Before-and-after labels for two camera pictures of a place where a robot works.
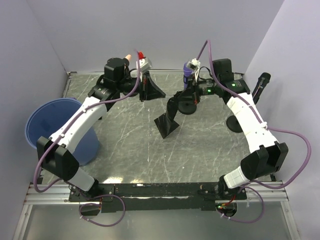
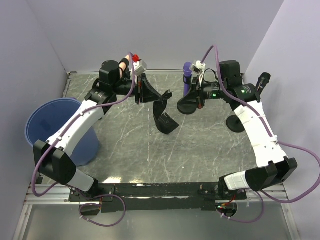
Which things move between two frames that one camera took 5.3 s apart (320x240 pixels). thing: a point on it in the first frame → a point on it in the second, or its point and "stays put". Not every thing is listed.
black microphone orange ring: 263,80 stays put
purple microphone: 187,71 stays put
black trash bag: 165,122 → 164,123
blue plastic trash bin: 48,117 stays put
